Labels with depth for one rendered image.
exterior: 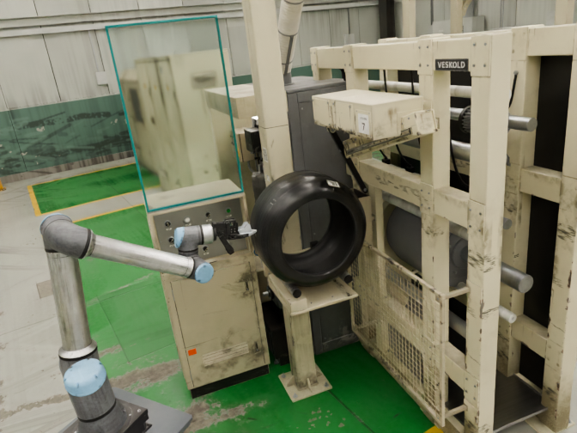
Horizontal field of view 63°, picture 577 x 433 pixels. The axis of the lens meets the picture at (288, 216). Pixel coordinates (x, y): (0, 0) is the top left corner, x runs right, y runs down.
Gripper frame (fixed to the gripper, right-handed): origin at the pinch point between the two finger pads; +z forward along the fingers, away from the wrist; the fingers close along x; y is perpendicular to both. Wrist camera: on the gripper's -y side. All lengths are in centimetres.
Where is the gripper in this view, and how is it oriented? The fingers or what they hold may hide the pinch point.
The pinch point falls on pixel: (254, 232)
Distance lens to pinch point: 225.0
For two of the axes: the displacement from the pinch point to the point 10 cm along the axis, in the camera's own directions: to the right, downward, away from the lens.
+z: 9.4, -1.1, 3.3
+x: -3.5, -2.9, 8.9
